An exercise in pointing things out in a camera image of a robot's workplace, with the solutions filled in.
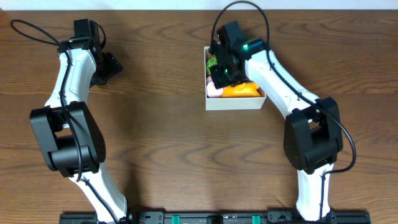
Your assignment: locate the green polyhedral die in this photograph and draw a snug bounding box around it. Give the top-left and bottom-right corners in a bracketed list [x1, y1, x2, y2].
[206, 55, 218, 76]

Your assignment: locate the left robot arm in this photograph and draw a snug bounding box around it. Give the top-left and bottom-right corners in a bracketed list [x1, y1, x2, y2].
[30, 37, 132, 223]

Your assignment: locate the pink planet figure toy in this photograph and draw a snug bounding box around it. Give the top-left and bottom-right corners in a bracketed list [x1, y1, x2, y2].
[206, 76, 224, 98]

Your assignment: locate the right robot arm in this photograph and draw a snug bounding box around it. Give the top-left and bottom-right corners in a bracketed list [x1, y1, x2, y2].
[208, 39, 344, 222]

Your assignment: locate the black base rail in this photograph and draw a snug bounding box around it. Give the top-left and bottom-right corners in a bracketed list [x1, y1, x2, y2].
[58, 210, 373, 224]

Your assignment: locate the orange duck toy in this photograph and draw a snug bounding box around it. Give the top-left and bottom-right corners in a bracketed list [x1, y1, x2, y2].
[221, 82, 261, 98]

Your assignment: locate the white cardboard box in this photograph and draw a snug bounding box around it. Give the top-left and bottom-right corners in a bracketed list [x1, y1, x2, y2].
[203, 46, 267, 111]

